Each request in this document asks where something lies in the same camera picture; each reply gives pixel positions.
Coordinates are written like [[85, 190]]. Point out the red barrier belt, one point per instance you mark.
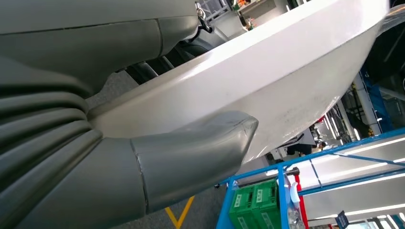
[[300, 202]]

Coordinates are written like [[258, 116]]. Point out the blue metal shelf rack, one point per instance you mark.
[[282, 196]]

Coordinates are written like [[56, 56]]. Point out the black barrier post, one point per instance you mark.
[[292, 171]]

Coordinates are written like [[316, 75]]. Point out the green plastic crate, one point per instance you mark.
[[242, 208], [265, 205]]

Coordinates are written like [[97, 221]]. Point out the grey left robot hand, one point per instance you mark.
[[189, 158]]

